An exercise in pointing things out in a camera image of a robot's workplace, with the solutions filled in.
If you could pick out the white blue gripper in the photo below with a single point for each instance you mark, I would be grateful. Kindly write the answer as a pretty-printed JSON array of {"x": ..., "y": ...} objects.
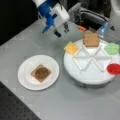
[{"x": 53, "y": 15}]

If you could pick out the yellow cheese slice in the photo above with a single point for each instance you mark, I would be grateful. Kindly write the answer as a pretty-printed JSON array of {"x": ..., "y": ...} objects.
[{"x": 71, "y": 48}]

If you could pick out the brown meat patty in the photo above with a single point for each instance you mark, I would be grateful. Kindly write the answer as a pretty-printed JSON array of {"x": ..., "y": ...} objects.
[{"x": 41, "y": 73}]

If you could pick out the toast bread slice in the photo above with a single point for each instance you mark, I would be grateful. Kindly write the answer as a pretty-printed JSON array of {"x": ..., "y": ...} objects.
[
  {"x": 91, "y": 39},
  {"x": 40, "y": 66}
]

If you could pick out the orange small object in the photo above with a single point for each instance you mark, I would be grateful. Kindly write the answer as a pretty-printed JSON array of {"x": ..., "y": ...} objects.
[{"x": 81, "y": 28}]

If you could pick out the white paper plate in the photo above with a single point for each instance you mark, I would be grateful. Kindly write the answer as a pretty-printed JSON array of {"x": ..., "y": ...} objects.
[{"x": 28, "y": 81}]

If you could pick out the white round divided tray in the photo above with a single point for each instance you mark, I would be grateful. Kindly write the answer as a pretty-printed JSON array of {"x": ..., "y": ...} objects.
[{"x": 89, "y": 65}]

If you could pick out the green lettuce piece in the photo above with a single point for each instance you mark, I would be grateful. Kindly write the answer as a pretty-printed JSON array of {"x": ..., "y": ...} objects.
[{"x": 112, "y": 48}]

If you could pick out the red tomato slice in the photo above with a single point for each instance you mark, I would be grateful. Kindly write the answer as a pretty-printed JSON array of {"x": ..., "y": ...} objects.
[{"x": 113, "y": 69}]

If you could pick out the grey metal frame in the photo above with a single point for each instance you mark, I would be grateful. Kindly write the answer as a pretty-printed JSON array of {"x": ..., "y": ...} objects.
[{"x": 88, "y": 13}]

